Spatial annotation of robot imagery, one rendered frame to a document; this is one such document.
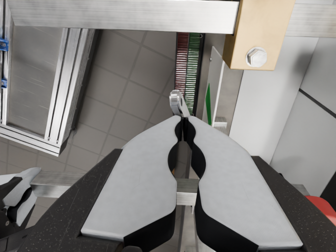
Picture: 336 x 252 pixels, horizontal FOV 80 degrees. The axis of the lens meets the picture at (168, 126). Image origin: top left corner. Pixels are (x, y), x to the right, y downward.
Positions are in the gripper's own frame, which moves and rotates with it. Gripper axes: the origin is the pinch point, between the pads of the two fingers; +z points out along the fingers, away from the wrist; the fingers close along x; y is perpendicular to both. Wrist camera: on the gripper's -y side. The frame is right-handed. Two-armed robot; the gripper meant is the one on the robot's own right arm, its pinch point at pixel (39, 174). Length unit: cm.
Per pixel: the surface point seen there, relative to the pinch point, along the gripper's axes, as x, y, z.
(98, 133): 48, 25, 83
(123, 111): 31, 7, 83
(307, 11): -25.8, -35.6, -0.7
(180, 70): -15.6, -23.5, 12.4
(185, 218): 28.8, -27.9, 12.5
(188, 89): -11.9, -25.3, 12.4
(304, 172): 4, -51, 8
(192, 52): -18.7, -25.5, 12.4
